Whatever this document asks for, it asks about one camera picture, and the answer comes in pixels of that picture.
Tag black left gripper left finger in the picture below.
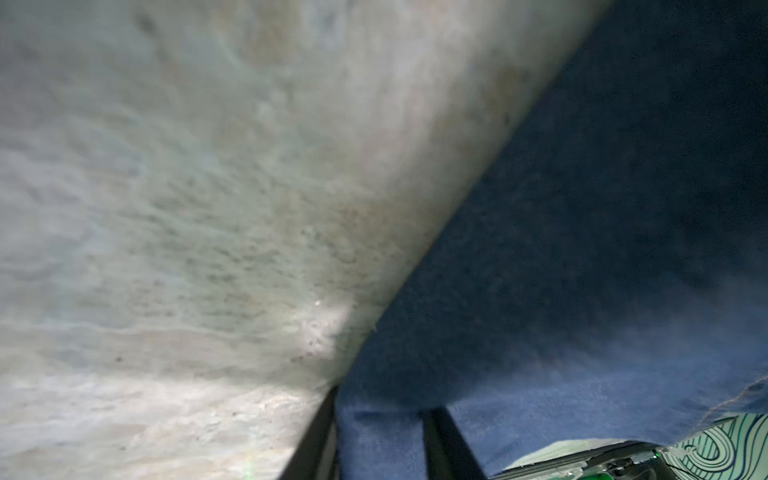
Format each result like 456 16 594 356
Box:
279 386 339 480

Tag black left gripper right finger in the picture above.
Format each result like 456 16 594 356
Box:
421 407 487 480

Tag dark blue denim trousers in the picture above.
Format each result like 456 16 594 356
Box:
336 1 767 479

